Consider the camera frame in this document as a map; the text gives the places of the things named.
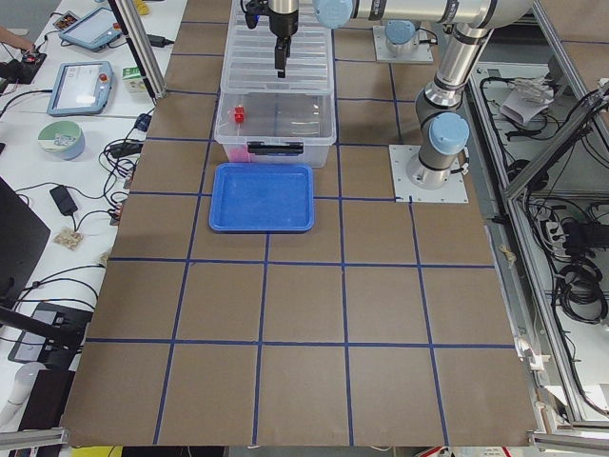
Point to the black box latch handle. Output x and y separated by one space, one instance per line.
263 149

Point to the clear plastic box lid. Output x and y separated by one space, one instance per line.
258 61

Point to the green round bowl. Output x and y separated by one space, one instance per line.
62 139

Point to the aluminium frame post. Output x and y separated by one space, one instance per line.
133 29

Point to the blue teach pendant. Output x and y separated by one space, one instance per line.
93 31
81 88

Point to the black power adapter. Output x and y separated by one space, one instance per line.
159 41
63 200

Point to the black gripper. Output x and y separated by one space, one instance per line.
283 26

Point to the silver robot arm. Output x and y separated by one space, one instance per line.
444 132
402 34

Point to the green white carton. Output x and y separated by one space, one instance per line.
133 80

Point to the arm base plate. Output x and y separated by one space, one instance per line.
414 52
414 183

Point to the clear plastic storage box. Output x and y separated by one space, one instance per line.
279 118

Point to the blue plastic tray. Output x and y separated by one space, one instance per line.
249 197

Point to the red block under lid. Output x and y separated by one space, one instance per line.
239 114

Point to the red block in box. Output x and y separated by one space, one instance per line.
239 154

